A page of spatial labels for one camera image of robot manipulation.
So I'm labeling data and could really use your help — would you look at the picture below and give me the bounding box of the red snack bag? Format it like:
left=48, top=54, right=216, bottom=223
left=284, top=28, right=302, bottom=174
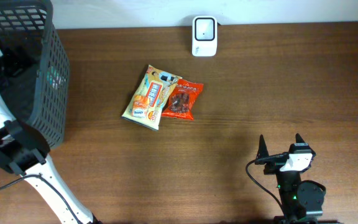
left=162, top=79, right=204, bottom=120

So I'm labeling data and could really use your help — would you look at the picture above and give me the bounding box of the yellow snack bag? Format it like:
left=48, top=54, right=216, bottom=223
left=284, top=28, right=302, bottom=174
left=121, top=65, right=182, bottom=131

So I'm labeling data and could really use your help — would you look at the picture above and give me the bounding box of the orange tissue pack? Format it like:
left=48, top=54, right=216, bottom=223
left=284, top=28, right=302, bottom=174
left=132, top=95, right=150, bottom=118

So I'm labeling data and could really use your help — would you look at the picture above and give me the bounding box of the green tissue pack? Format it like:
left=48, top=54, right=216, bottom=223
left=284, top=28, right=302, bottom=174
left=47, top=66, right=66, bottom=90

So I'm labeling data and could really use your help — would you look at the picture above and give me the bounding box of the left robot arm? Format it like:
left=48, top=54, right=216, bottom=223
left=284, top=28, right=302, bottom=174
left=0, top=51, right=98, bottom=223

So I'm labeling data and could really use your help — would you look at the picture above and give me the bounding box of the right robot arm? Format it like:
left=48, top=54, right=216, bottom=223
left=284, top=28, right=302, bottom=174
left=255, top=134, right=326, bottom=223

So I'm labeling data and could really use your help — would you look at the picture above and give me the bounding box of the white barcode scanner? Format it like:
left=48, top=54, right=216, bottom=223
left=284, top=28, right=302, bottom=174
left=191, top=16, right=218, bottom=57

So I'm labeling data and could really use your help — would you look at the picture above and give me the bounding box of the dark grey plastic basket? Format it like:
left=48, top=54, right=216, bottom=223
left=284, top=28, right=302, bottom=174
left=0, top=0, right=70, bottom=148

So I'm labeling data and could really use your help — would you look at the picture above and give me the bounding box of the right black cable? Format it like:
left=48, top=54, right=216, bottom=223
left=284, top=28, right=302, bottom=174
left=245, top=151, right=289, bottom=218

